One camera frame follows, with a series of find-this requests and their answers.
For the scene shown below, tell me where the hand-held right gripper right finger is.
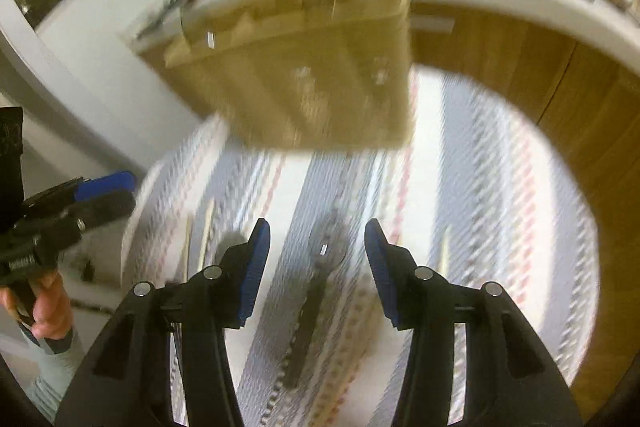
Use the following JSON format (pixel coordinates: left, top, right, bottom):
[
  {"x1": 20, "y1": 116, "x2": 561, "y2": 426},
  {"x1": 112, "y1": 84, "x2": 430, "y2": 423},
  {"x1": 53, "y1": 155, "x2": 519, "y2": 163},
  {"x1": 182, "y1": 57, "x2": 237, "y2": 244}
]
[{"x1": 364, "y1": 218, "x2": 583, "y2": 427}]

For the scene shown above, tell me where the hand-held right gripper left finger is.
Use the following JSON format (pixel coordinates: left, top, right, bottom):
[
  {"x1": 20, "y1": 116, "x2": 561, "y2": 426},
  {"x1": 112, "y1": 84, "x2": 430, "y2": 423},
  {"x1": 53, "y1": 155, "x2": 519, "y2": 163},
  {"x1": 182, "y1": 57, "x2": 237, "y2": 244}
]
[{"x1": 54, "y1": 218, "x2": 272, "y2": 427}]

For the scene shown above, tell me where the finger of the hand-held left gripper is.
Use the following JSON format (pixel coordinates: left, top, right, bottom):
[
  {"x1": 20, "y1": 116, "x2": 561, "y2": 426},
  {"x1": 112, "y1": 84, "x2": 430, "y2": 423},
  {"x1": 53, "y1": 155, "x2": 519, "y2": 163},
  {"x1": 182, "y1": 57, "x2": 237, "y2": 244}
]
[
  {"x1": 72, "y1": 171, "x2": 137, "y2": 202},
  {"x1": 75, "y1": 191, "x2": 137, "y2": 230}
]

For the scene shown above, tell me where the black kitchen utensil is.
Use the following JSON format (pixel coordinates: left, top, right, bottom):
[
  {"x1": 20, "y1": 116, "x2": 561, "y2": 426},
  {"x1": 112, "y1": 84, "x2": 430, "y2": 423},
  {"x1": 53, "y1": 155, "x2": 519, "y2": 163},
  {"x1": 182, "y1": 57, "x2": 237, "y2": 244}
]
[{"x1": 282, "y1": 214, "x2": 348, "y2": 390}]

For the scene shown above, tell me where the beige plastic utensil holder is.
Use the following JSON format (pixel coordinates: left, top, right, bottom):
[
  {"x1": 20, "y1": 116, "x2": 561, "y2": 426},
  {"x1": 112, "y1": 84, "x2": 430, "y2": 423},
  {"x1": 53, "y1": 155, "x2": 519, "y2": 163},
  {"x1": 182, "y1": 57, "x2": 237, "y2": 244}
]
[{"x1": 165, "y1": 0, "x2": 416, "y2": 152}]

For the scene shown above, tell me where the person's left forearm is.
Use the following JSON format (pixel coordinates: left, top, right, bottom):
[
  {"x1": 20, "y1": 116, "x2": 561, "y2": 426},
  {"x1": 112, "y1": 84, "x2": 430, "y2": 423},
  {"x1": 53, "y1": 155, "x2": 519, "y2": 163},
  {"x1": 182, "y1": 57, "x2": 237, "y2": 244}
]
[{"x1": 20, "y1": 324, "x2": 87, "y2": 423}]

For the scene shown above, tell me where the person's left hand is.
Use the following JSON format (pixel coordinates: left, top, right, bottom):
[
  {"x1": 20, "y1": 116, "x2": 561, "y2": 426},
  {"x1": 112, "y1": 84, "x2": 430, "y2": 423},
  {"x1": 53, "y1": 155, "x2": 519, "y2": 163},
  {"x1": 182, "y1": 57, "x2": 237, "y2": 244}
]
[{"x1": 0, "y1": 269, "x2": 75, "y2": 340}]

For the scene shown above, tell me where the striped cloth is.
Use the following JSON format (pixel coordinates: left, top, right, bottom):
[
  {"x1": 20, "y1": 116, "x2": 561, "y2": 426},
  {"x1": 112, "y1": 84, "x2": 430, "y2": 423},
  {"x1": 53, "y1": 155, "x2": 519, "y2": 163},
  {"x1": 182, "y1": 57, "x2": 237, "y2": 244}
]
[{"x1": 120, "y1": 72, "x2": 601, "y2": 427}]

